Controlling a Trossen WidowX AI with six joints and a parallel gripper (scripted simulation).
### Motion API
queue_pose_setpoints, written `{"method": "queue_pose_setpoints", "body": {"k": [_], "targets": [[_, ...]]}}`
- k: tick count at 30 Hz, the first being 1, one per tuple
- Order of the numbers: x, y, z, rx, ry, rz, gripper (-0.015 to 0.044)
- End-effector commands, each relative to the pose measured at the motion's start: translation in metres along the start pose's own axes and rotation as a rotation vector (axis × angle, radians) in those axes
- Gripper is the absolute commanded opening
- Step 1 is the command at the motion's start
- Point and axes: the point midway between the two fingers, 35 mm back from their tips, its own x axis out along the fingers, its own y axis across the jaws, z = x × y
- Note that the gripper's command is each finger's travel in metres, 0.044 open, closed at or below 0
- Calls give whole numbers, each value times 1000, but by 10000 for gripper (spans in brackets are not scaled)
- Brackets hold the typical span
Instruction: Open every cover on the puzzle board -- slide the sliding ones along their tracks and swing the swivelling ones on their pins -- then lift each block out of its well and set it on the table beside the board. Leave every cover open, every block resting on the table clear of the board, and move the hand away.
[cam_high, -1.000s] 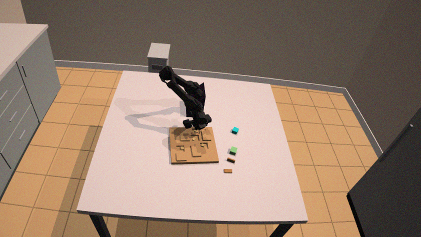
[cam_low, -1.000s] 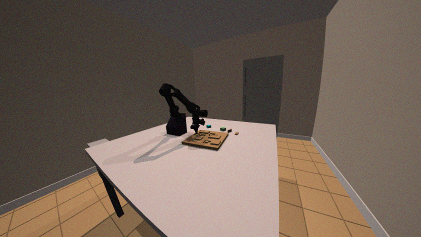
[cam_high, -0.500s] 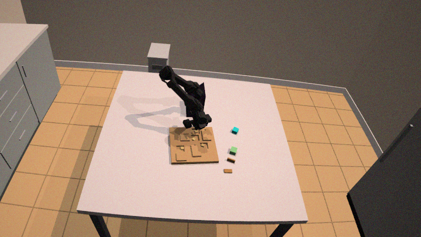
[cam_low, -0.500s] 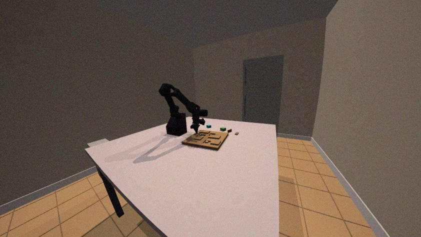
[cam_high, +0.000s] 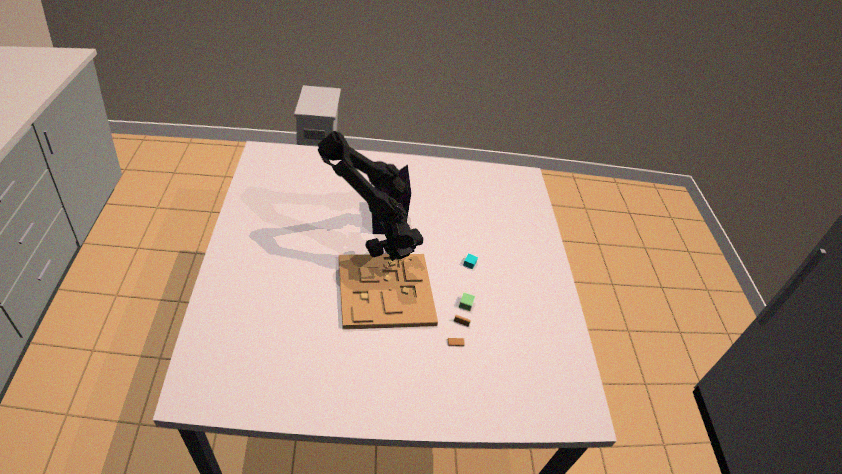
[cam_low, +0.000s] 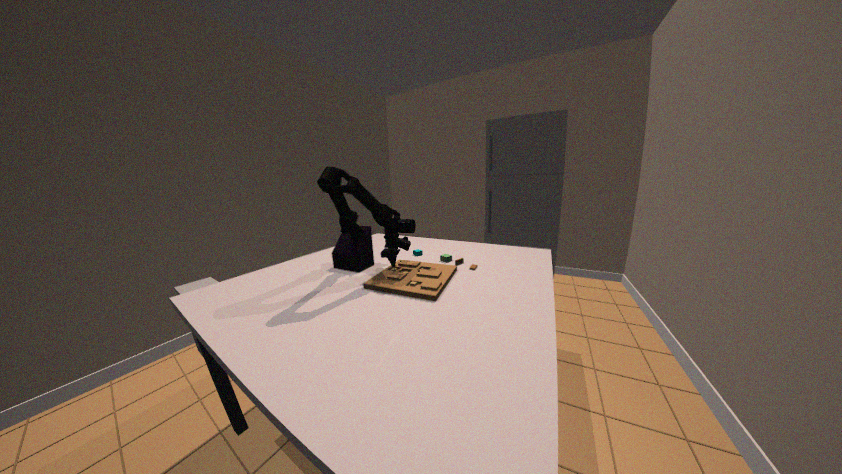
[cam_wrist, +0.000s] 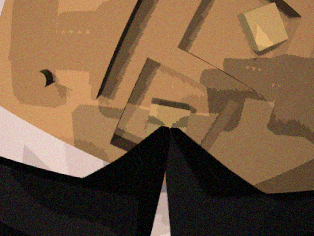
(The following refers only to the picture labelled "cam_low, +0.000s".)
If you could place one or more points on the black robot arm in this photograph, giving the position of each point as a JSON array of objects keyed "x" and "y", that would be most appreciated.
[{"x": 330, "y": 182}]

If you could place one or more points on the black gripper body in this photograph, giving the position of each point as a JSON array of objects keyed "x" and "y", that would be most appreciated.
[{"x": 389, "y": 251}]

